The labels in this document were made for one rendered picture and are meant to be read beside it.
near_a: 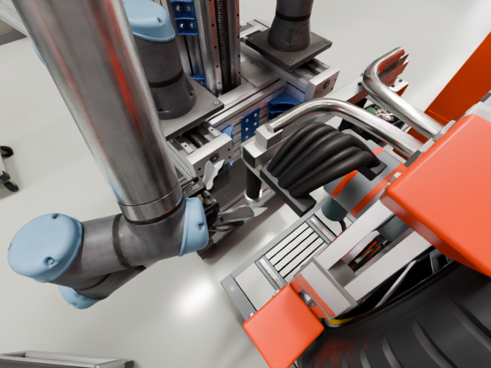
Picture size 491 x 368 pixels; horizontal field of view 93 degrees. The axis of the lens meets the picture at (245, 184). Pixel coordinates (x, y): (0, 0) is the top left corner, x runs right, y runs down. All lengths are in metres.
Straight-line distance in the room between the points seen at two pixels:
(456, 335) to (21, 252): 0.40
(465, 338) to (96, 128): 0.32
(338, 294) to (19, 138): 2.29
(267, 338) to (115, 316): 1.09
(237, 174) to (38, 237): 1.03
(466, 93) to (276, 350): 0.84
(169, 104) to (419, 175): 0.58
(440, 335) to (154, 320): 1.20
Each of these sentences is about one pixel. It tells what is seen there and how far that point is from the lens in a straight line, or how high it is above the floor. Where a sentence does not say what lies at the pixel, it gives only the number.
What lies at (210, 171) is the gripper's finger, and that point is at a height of 0.86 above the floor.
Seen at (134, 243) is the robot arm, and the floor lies 0.98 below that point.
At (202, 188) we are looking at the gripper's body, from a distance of 0.43.
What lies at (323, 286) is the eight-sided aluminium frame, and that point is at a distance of 0.31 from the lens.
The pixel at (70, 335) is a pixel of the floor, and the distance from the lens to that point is 1.49.
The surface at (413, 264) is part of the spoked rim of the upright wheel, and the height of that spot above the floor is 0.87.
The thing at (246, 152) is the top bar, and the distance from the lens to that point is 0.37.
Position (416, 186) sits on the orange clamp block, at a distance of 0.19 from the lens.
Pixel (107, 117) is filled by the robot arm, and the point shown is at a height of 1.12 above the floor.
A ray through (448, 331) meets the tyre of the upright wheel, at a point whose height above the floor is 1.07.
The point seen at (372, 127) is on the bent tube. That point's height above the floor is 1.00.
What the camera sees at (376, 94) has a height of 1.00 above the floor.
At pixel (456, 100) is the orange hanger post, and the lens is 0.96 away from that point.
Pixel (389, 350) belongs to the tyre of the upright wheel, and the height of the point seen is 1.02.
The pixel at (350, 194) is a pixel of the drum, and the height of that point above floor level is 0.87.
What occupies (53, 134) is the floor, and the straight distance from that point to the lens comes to 2.23.
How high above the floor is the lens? 1.26
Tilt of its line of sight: 58 degrees down
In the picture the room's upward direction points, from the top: straight up
